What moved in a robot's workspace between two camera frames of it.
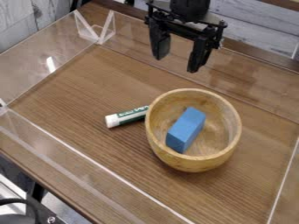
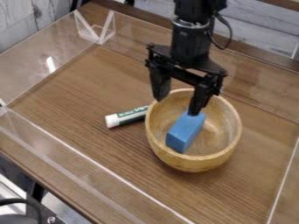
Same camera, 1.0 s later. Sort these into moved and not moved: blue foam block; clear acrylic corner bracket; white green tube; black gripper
Moved: black gripper
Not moved: white green tube; blue foam block; clear acrylic corner bracket
